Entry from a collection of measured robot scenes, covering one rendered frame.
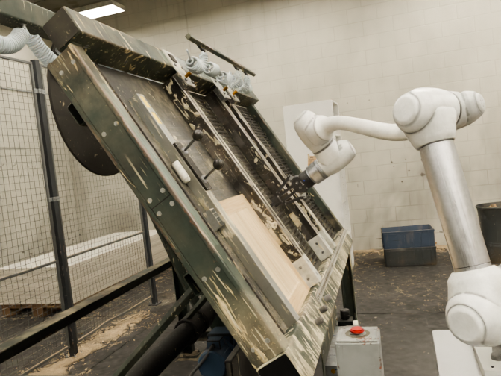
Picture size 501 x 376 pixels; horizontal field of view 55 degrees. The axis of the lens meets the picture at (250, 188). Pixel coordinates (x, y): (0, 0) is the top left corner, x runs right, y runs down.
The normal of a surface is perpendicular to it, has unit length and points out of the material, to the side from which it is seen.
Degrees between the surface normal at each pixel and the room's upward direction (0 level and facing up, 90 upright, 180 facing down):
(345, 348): 90
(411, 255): 90
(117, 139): 90
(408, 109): 81
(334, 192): 90
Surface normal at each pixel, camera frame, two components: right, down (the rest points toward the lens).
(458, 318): -0.77, 0.16
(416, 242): -0.21, 0.08
